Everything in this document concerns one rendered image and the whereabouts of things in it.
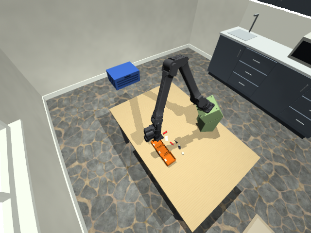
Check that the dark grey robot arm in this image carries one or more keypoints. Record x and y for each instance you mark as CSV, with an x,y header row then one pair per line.
x,y
169,70

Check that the orange bin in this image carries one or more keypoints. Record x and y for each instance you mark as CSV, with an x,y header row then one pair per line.
x,y
163,152

